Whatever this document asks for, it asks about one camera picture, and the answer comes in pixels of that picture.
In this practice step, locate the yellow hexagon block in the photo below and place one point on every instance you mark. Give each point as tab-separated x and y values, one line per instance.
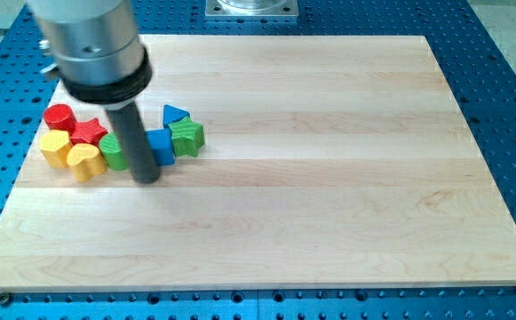
55	146

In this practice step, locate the red cylinder block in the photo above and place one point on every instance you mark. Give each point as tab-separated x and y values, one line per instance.
60	117

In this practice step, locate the blue triangle block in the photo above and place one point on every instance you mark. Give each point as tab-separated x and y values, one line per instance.
172	115

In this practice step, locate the yellow heart block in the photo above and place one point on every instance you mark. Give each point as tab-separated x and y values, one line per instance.
85	162

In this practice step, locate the green cylinder block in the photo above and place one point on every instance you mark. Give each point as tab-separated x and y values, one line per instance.
112	152

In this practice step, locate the red star block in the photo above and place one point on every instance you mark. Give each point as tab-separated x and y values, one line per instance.
88	132

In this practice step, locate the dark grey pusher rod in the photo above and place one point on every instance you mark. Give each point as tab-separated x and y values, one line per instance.
128	128

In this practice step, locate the light wooden board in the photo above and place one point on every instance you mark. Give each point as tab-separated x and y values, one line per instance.
328	162

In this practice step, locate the blue cube block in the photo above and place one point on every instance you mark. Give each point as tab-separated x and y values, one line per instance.
160	143

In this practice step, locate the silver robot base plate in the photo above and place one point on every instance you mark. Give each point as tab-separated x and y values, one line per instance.
251	8

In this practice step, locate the green star block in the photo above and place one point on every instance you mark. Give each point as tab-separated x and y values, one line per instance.
187	137

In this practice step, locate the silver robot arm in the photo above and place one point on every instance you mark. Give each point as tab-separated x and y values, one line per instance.
100	59

